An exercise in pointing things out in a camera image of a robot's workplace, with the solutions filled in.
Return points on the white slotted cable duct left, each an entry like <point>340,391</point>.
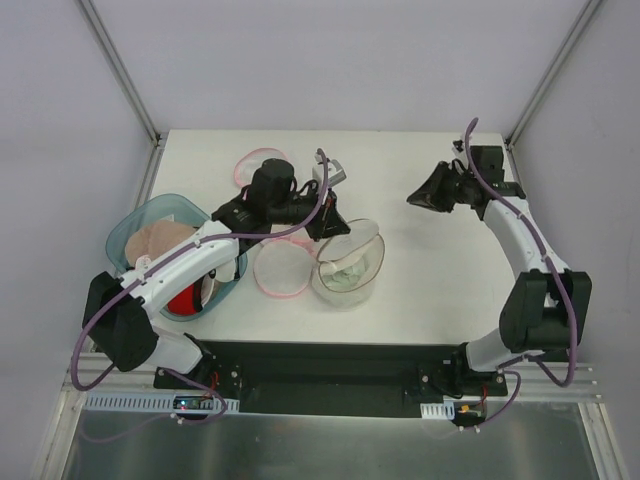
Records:
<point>152,403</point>

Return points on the right aluminium frame post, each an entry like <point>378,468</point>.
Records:
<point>577,30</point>

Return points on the left aluminium frame post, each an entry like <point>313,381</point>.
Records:
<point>116,65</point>

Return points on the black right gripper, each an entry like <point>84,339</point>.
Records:
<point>451,185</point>

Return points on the white slotted cable duct right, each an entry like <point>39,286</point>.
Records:
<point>438,411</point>

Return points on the white slotted cable duct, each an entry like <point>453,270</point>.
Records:
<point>152,403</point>
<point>438,411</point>

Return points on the aluminium frame post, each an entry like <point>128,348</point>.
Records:
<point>577,30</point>
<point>116,65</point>

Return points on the pink-trimmed mesh bag middle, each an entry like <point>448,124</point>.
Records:
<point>299,238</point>

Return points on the pink-trimmed mesh bag front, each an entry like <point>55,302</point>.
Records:
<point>282,269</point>

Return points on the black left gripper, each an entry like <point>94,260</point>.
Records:
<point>325,216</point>

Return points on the teal plastic basket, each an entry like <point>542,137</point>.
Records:
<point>171,207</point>

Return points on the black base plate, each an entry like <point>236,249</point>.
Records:
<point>358,380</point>

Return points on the red bra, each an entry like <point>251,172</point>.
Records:
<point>192,299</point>

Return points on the white black-trimmed bra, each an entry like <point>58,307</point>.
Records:
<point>217,281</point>

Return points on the cream mesh laundry bag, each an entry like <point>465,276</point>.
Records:
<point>363,242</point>

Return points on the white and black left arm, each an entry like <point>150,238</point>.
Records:
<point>119,310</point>

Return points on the beige bra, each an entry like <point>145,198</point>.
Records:
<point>154,240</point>

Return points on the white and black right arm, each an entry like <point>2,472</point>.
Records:
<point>545,312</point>

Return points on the pink-trimmed white mesh bag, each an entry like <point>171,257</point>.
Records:
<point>249,163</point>

